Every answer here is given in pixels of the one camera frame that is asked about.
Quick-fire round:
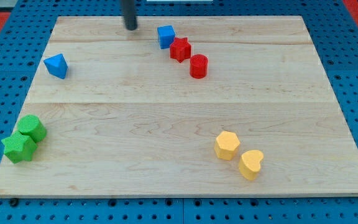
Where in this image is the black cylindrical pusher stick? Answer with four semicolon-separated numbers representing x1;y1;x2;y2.
121;0;138;30

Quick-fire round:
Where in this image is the blue cube block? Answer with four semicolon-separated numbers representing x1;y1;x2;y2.
157;25;175;49

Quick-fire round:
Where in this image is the blue triangle block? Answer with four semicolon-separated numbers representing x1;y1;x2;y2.
44;54;68;79

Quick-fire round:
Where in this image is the red star block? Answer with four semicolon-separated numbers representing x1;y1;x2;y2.
170;37;191;63

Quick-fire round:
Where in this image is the red cylinder block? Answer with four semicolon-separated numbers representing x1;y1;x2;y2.
190;54;208;79

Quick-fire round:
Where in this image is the light wooden board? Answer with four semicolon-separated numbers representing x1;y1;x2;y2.
0;16;358;198

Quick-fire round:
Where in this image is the green cylinder block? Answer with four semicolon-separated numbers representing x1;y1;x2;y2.
17;114;47;142

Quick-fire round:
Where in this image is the yellow hexagon block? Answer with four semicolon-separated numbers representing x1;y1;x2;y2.
214;131;240;161

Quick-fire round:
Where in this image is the green star block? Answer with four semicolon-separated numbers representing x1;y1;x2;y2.
1;131;37;164

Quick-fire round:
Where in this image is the yellow heart block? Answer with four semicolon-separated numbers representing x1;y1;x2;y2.
239;150;264;180

